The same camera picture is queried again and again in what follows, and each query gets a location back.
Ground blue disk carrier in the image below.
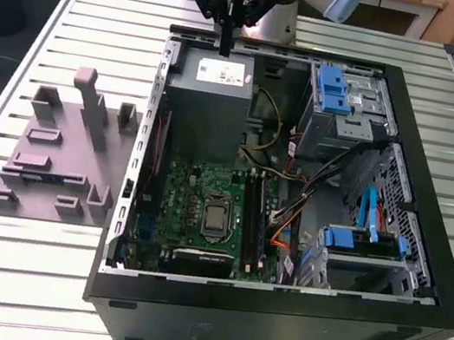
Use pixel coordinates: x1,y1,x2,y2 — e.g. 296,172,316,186
318,221,412,264

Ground blue VGA port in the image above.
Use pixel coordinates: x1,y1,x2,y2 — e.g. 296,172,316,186
136,212,158,242

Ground thick black cable bundle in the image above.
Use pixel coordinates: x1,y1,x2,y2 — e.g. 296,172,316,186
267,122,394,245

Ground white black wire bundle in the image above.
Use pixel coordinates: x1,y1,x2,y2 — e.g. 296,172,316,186
235,145,314,184

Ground black PC case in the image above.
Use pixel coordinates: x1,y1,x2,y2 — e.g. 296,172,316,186
75,15,454,340

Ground grey power supply unit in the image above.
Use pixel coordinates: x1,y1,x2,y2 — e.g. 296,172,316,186
153,40,260,172

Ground silver CPU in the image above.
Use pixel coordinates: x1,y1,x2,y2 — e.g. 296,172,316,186
203,206,230,233

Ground black graphics card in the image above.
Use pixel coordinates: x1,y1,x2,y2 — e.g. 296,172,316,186
157,240,237,285

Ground silver drive cage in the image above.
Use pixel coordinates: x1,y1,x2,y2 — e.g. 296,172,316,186
293,59,405,175

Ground blue drive latch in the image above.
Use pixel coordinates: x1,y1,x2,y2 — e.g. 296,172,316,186
312,62,359,118

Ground yellow black wire bundle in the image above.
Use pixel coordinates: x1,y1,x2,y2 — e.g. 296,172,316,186
238,84,290,159

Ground grey parts rack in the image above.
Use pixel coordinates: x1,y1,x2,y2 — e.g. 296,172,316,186
0,52,152,239

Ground green motherboard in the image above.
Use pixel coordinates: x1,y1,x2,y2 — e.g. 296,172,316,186
124,150,297,294

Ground orange SATA cable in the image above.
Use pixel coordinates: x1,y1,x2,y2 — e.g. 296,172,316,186
268,212,304,254

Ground metal socket cover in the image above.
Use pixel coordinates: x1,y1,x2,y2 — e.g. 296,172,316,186
195,192,237,246

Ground short blue cable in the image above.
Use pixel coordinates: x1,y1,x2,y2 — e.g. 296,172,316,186
294,243,316,283

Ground red orange power wires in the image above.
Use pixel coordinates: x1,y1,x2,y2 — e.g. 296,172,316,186
281,126,319,184

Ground silver disk bay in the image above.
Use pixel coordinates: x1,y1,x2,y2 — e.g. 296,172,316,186
292,220,429,307

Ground blue SATA cable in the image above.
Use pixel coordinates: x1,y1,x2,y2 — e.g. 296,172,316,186
354,184,388,244

